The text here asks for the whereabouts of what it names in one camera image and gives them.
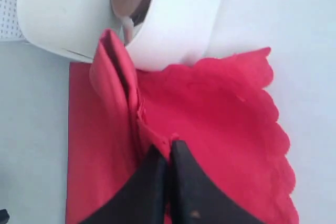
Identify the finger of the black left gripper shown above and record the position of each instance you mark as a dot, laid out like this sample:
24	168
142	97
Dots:
4	216

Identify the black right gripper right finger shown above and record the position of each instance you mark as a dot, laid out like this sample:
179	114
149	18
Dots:
195	198

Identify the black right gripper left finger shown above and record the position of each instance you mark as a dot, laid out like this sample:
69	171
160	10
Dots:
142	199

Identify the red scalloped tablecloth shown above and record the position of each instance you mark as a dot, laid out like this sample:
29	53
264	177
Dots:
219	107

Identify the pale green ceramic bowl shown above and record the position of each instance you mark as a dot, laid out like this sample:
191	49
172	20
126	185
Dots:
129	29

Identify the cream plastic bin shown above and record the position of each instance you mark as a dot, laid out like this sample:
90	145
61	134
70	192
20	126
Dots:
173	31

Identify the white perforated plastic basket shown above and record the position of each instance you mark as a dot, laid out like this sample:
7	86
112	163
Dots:
10	29

